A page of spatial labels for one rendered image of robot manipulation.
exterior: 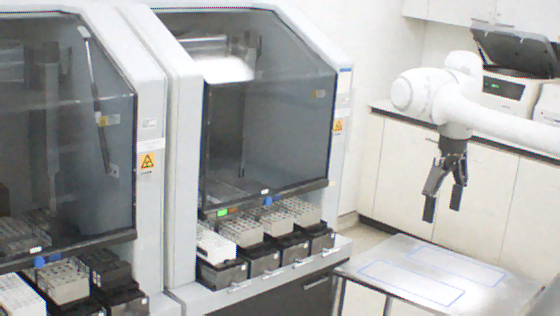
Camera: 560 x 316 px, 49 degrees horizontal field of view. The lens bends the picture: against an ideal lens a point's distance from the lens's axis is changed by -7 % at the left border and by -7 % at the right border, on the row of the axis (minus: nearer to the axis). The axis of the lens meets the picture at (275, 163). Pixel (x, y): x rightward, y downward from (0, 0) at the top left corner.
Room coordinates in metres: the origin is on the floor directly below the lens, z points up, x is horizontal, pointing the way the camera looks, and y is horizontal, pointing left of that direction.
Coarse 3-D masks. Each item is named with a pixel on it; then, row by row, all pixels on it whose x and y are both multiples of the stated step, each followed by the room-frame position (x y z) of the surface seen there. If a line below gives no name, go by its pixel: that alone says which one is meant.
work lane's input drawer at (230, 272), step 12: (204, 264) 1.93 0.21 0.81; (216, 264) 1.92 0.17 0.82; (228, 264) 1.93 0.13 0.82; (240, 264) 1.96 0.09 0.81; (204, 276) 1.92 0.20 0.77; (216, 276) 1.88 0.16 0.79; (228, 276) 1.91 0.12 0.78; (240, 276) 1.95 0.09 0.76; (216, 288) 1.88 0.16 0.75; (240, 288) 1.90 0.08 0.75
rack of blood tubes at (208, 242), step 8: (200, 232) 2.06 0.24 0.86; (208, 232) 2.07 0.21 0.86; (200, 240) 2.00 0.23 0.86; (208, 240) 2.00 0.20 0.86; (216, 240) 2.00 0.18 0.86; (224, 240) 2.02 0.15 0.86; (200, 248) 2.05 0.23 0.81; (208, 248) 1.94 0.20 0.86; (216, 248) 1.94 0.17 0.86; (224, 248) 1.95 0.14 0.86; (232, 248) 1.97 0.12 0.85; (208, 256) 1.93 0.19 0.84; (216, 256) 1.92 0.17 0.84; (224, 256) 1.95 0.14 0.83; (232, 256) 1.97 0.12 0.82
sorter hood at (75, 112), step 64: (0, 64) 1.60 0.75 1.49; (64, 64) 1.72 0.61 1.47; (0, 128) 1.44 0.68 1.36; (64, 128) 1.57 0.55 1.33; (128, 128) 1.72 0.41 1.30; (0, 192) 1.44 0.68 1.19; (64, 192) 1.57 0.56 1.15; (128, 192) 1.72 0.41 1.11; (0, 256) 1.43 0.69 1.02; (64, 256) 1.55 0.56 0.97
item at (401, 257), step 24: (408, 240) 2.23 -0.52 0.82; (360, 264) 2.00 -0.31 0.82; (384, 264) 2.01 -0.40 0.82; (408, 264) 2.02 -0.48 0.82; (432, 264) 2.03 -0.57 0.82; (456, 264) 2.04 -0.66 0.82; (480, 264) 2.05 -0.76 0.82; (336, 288) 1.94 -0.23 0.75; (384, 288) 1.83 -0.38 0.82; (408, 288) 1.84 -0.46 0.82; (432, 288) 1.85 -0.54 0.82; (456, 288) 1.85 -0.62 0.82; (480, 288) 1.86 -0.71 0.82; (504, 288) 1.87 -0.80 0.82; (528, 288) 1.88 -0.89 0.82; (336, 312) 1.94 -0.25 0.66; (384, 312) 2.27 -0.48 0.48; (432, 312) 1.71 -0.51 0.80; (456, 312) 1.69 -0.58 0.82; (480, 312) 1.70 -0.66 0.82; (504, 312) 1.71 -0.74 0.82
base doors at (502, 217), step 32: (384, 128) 4.30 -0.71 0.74; (416, 128) 4.13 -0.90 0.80; (384, 160) 4.28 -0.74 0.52; (416, 160) 4.10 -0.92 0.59; (480, 160) 3.78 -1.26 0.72; (512, 160) 3.63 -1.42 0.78; (384, 192) 4.26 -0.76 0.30; (416, 192) 4.08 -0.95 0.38; (448, 192) 3.91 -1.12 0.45; (480, 192) 3.75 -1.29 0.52; (512, 192) 3.61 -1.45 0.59; (544, 192) 3.46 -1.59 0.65; (416, 224) 4.05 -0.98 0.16; (448, 224) 3.88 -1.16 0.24; (480, 224) 3.72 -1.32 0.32; (512, 224) 3.57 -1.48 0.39; (544, 224) 3.43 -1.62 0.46; (480, 256) 3.69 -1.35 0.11; (512, 256) 3.54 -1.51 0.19; (544, 256) 3.40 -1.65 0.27
